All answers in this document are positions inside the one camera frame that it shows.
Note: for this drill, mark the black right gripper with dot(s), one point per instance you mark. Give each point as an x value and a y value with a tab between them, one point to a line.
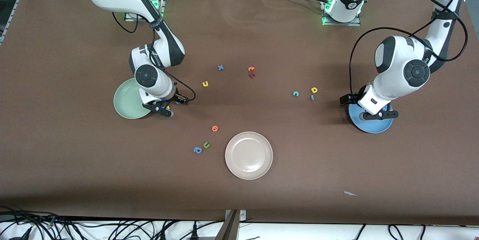
179	100

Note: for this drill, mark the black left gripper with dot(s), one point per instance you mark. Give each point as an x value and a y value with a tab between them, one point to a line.
348	99

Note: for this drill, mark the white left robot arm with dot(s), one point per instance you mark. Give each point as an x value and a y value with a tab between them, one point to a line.
396	71

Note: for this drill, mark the blue plate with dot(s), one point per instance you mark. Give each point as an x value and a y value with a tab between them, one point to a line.
370	126

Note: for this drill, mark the blue foam letter a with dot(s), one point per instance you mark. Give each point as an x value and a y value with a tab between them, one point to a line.
197	150

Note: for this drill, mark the green plate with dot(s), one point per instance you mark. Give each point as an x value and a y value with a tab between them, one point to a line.
125	100

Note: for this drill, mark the beige plate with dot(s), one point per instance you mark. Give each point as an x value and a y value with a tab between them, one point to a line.
249	155

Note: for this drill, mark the white paper scrap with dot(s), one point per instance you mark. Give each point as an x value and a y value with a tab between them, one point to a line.
350	193

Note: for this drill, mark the black power plug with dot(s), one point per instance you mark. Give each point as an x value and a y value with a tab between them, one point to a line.
26	233
194	232
163	235

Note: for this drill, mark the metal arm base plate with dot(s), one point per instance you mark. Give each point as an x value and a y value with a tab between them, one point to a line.
146	18
351	24

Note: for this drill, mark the metal corner bracket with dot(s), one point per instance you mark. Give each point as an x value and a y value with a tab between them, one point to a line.
243	215

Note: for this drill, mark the aluminium frame profile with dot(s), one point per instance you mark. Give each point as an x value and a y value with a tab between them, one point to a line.
230	228

